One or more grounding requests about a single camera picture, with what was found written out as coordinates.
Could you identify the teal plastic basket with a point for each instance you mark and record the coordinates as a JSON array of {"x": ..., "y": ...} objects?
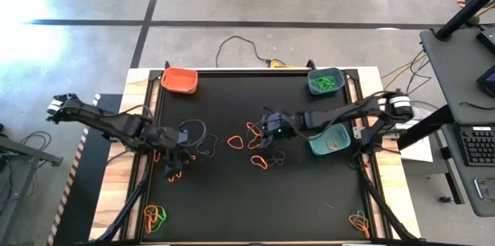
[{"x": 340, "y": 139}]

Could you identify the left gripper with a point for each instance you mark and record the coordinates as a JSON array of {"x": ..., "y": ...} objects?
[{"x": 174, "y": 151}]

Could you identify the black laptop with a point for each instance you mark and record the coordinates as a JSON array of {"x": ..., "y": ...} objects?
[{"x": 489, "y": 81}]

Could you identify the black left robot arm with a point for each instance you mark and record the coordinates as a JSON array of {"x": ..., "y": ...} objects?
[{"x": 116, "y": 124}]

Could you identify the black desk device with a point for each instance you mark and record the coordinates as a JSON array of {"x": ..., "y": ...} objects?
[{"x": 489, "y": 37}]

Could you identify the heap of green rubber bands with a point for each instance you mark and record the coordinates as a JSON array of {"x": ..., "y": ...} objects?
[{"x": 324, "y": 83}]

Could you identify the grey metal stand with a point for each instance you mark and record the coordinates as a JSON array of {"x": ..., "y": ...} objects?
[{"x": 27, "y": 150}]

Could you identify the white paper sheet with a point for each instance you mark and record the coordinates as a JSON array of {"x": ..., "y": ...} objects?
[{"x": 419, "y": 153}]

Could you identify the black hazard-striped floor mat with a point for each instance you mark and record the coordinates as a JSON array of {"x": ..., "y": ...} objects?
[{"x": 83, "y": 184}]

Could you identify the dark blue plastic basket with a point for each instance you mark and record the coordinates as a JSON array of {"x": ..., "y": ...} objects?
[{"x": 315, "y": 91}]

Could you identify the black diagonal pole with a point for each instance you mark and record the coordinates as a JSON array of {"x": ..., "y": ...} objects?
[{"x": 466, "y": 13}]

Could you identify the black desk leg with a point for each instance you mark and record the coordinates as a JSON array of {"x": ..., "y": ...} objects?
[{"x": 425, "y": 130}]

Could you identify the black table mat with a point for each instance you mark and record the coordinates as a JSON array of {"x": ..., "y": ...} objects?
[{"x": 239, "y": 207}]

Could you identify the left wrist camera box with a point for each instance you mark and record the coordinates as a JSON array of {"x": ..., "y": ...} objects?
[{"x": 184, "y": 136}]

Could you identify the orange plastic basket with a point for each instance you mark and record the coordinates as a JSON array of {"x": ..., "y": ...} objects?
[{"x": 178, "y": 80}]

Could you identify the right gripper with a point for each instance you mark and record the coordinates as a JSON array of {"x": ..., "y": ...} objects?
[{"x": 292, "y": 128}]

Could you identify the black phone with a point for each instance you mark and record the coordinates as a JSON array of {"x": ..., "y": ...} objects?
[{"x": 485, "y": 188}]

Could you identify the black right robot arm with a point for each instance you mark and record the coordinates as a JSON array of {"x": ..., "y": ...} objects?
[{"x": 340, "y": 116}]

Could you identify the yellow power plug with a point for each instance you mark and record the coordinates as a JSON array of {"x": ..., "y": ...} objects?
[{"x": 277, "y": 64}]

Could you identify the grey keyboard desk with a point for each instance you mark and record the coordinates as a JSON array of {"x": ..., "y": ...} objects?
[{"x": 460, "y": 184}]

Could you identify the black keyboard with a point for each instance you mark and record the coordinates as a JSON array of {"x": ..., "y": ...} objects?
[{"x": 479, "y": 147}]

